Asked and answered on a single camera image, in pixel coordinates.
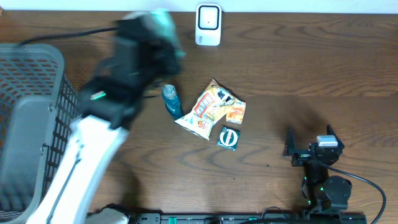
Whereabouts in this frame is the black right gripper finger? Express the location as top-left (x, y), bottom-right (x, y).
top-left (282, 128), bottom-right (295, 156)
top-left (326, 124), bottom-right (345, 149)

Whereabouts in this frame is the green round-logo packet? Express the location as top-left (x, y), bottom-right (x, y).
top-left (216, 126), bottom-right (241, 151)

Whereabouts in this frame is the orange tissue pack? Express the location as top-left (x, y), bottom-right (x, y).
top-left (226, 101), bottom-right (246, 124)

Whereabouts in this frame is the orange snack chip bag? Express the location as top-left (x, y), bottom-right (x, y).
top-left (174, 79), bottom-right (242, 140)

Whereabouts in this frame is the white flushable wipes pack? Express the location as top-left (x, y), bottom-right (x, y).
top-left (122, 9), bottom-right (186, 60)

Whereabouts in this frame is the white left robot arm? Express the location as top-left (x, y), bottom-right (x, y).
top-left (29, 14), bottom-right (183, 223)

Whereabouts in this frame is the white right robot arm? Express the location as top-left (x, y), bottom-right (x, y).
top-left (282, 125), bottom-right (352, 218)

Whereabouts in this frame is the white barcode scanner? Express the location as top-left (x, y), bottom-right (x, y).
top-left (195, 3), bottom-right (222, 46)

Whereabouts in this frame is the blue water bottle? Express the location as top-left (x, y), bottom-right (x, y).
top-left (162, 84), bottom-right (183, 120)

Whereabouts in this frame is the grey plastic shopping basket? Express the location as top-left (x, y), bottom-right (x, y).
top-left (1, 44), bottom-right (79, 223)

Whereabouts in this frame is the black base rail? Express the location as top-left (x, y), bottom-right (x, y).
top-left (129, 212), bottom-right (367, 224)

